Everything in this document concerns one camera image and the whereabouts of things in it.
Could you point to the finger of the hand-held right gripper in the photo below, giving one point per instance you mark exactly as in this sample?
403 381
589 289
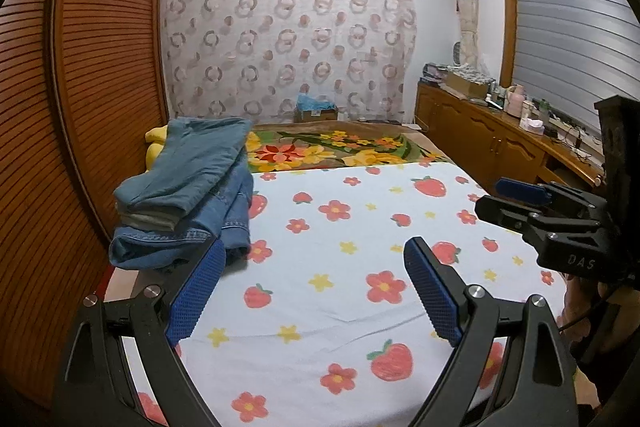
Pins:
505 212
520 190

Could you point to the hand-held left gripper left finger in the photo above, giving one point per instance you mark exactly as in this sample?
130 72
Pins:
197 287

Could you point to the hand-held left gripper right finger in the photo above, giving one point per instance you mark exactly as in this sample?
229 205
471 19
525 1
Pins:
432 292

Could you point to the teal pants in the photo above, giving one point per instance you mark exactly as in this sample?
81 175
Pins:
190 157

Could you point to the grey folded pants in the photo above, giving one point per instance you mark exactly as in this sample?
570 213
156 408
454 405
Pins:
150 219

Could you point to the person's right hand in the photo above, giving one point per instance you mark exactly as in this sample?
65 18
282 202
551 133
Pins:
577 302

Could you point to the blue denim jeans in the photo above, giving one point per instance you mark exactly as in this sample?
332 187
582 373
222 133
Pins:
150 249

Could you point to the pink tissue box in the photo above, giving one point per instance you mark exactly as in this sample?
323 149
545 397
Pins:
532 127

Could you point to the wooden cabinet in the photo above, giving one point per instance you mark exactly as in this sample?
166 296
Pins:
480 132

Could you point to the white bottle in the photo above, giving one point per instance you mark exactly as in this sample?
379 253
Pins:
527 111

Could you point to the pink kettle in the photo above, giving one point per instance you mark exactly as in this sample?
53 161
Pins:
515 99

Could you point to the strawberry printed blanket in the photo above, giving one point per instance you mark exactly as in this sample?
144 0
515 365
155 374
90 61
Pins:
325 297

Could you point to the dark plastic packet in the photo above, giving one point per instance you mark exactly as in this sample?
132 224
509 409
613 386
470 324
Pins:
434 72

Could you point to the grey window blind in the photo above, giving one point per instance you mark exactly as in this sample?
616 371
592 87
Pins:
575 22

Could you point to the person's dark clothing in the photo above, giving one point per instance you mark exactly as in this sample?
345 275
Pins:
600 357

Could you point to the brown floral blanket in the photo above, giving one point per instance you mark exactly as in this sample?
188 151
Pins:
310 152

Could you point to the small cardboard box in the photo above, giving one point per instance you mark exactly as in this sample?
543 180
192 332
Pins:
317 116

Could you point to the wooden slatted wardrobe door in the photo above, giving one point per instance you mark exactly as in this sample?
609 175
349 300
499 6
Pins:
30 157
110 57

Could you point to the circle patterned curtain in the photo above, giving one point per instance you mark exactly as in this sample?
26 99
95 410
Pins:
280 47

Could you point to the wooden window frame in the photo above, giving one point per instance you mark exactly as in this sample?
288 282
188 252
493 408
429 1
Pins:
506 7

